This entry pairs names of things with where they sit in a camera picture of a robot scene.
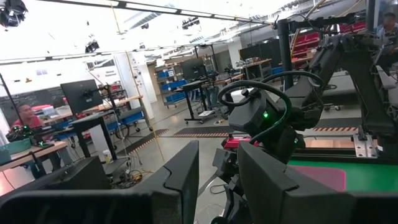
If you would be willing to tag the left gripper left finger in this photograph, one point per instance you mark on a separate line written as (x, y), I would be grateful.
(174, 199)

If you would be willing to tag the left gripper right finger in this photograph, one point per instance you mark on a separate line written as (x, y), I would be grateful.
(280, 202)

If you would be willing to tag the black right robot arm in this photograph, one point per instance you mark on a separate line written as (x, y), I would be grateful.
(357, 62)

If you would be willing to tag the red and black toolbox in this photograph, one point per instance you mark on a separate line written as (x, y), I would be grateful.
(236, 143)

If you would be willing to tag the black floor mat striped edge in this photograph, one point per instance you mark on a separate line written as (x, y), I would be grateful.
(202, 130)

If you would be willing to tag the white plastic container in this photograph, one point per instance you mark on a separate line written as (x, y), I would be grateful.
(107, 157)

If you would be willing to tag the black standing desk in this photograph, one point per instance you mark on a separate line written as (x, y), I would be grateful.
(194, 84)

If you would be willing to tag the shelf with blue bins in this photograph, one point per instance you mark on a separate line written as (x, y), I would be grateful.
(174, 85)

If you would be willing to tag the green table mat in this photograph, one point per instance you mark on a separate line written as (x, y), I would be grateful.
(373, 177)

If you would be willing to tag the black equipment case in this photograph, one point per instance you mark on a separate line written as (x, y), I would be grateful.
(81, 174)

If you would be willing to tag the black background monitor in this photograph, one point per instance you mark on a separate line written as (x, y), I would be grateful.
(193, 69)

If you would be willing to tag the wooden bench with shelf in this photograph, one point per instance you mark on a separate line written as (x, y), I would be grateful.
(258, 63)

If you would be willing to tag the long wooden table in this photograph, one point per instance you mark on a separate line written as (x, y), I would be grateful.
(124, 101)

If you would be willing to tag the black monitor desk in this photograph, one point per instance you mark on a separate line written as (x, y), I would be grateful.
(90, 119)

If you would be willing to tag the black cabinet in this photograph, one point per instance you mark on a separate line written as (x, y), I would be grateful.
(261, 49)

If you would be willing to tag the grey desk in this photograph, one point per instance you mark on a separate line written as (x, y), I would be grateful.
(342, 90)

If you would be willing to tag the black monitor on stand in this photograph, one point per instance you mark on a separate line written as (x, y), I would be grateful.
(77, 96)

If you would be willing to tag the wooden workbench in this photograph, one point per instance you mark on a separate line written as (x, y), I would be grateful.
(40, 149)

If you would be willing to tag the black ceiling spotlight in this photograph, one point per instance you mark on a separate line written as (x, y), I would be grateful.
(190, 23)
(12, 12)
(92, 46)

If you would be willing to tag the red storage bins shelf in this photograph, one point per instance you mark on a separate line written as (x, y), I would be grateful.
(306, 40)

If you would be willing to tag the teal plastic tub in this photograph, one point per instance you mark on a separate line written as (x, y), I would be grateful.
(18, 146)

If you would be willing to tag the black device green lights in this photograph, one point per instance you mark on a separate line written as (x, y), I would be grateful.
(21, 133)

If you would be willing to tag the person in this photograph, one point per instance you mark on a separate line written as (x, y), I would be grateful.
(388, 23)
(27, 116)

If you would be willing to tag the black rig crossbar with lights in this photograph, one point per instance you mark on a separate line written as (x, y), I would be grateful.
(149, 7)

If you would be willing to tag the black aluminium table frame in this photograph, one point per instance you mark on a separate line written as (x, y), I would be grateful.
(326, 154)

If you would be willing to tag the metal mounting bracket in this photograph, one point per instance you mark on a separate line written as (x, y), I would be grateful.
(365, 149)

